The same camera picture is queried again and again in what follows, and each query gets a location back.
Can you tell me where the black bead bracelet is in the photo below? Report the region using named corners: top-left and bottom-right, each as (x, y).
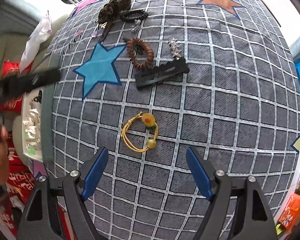
top-left (119, 9), bottom-right (149, 23)

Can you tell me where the white plastic bag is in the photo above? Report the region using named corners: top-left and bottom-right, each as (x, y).
top-left (19, 11), bottom-right (52, 73)

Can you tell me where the person's hand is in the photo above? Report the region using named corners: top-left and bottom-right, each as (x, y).
top-left (0, 125), bottom-right (10, 186)

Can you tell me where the black hair clip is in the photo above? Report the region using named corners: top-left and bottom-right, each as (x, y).
top-left (135, 57), bottom-right (190, 89)

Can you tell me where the white jewelry tray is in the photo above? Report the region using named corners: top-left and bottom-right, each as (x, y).
top-left (21, 85), bottom-right (54, 163)

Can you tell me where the silver chain necklace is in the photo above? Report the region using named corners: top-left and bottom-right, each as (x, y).
top-left (130, 18), bottom-right (142, 33)

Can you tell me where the silver rhinestone hair clip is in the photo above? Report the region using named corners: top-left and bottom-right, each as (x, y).
top-left (168, 38), bottom-right (182, 60)

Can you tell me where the grey checked star tablecloth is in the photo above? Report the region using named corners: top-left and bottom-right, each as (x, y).
top-left (47, 0), bottom-right (300, 239)

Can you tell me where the white polka dot scrunchie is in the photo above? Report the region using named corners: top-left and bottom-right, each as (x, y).
top-left (23, 108), bottom-right (41, 151)

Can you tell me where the dark brown hair clip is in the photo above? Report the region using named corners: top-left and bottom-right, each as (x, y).
top-left (99, 21), bottom-right (113, 43)

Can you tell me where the yellow hair tie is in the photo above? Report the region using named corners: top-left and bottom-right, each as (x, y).
top-left (120, 112), bottom-right (159, 153)

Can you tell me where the orange snack box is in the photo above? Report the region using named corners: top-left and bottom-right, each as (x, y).
top-left (279, 193), bottom-right (300, 230)

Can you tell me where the beige sofa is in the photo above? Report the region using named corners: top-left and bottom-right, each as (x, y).
top-left (0, 15), bottom-right (68, 164)

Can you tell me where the red embroidered cushion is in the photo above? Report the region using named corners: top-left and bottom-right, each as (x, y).
top-left (0, 61), bottom-right (33, 115)

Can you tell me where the green plastic bangle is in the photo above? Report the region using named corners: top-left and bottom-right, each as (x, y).
top-left (28, 145), bottom-right (36, 155)

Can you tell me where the leopard print scrunchie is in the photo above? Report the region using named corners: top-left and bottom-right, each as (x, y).
top-left (97, 0), bottom-right (132, 28)

